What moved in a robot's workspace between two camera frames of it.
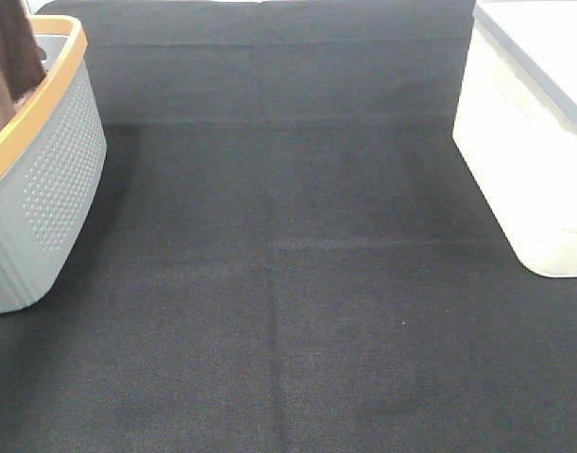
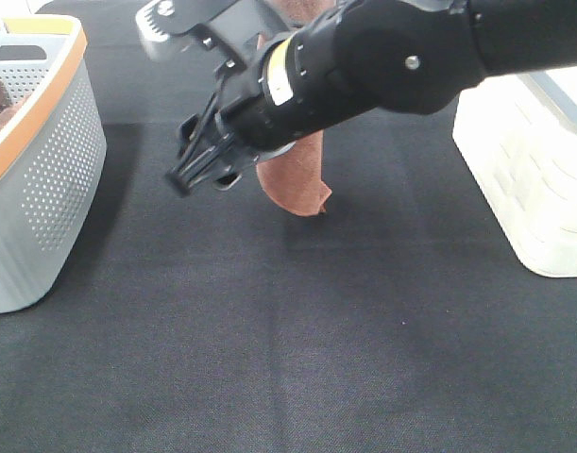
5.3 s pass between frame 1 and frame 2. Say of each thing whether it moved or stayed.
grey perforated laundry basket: stayed
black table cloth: stayed
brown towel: moved
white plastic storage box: stayed
